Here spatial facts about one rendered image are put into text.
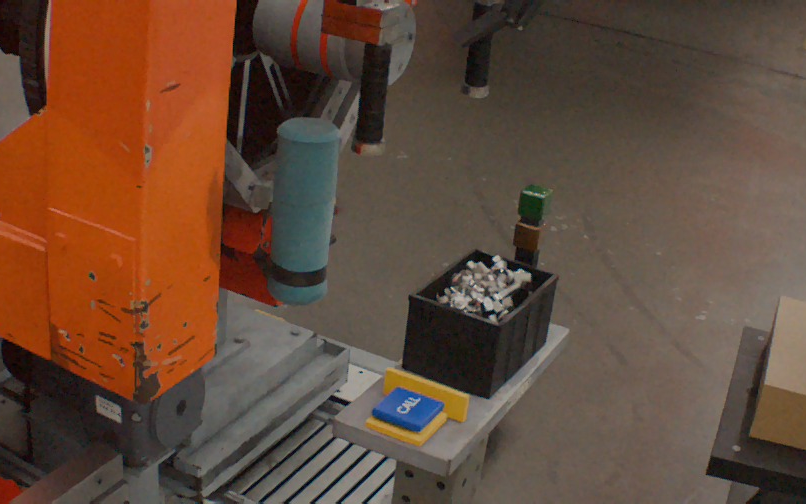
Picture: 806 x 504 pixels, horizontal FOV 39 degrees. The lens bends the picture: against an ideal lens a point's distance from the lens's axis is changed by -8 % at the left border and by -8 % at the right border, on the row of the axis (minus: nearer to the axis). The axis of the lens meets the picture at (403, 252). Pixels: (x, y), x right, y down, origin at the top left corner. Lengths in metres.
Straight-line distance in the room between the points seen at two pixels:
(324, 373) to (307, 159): 0.66
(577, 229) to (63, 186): 2.20
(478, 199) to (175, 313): 2.14
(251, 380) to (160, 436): 0.33
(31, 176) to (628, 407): 1.52
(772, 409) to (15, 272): 1.19
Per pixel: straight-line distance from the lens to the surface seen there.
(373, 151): 1.58
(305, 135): 1.66
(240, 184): 1.75
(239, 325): 2.23
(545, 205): 1.78
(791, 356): 2.04
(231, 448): 2.01
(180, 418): 1.82
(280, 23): 1.75
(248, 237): 1.85
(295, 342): 2.19
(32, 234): 1.49
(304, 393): 2.18
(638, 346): 2.82
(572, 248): 3.26
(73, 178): 1.37
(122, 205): 1.33
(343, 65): 1.72
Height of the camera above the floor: 1.30
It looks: 25 degrees down
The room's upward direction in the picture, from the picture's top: 6 degrees clockwise
